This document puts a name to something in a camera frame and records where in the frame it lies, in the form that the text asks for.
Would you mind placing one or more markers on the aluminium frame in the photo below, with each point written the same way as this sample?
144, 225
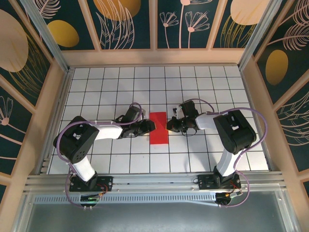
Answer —
154, 180

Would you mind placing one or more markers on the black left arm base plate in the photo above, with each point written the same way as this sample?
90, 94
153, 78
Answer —
106, 183

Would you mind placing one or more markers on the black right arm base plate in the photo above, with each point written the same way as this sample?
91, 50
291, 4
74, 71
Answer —
205, 182

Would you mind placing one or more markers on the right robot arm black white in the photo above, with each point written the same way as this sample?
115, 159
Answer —
236, 135

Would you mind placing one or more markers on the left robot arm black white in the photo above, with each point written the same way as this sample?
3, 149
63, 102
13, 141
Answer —
72, 142

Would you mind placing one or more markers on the red paper sheet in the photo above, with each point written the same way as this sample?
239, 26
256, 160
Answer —
158, 137

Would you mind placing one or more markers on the small controller board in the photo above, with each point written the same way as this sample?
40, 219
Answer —
227, 195
90, 198

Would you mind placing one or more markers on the grey metal panel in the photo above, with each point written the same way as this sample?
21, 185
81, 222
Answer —
154, 217

